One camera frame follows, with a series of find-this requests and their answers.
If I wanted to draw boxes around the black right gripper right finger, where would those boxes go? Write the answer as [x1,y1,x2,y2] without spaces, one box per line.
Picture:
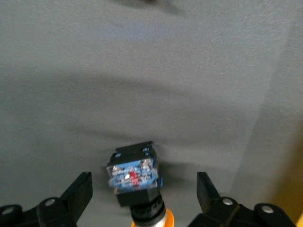
[188,171,297,227]

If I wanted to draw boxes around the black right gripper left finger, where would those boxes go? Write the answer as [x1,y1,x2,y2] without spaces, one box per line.
[0,171,93,227]

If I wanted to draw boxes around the yellow push button switch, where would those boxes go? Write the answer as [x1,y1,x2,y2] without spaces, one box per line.
[105,140,176,227]

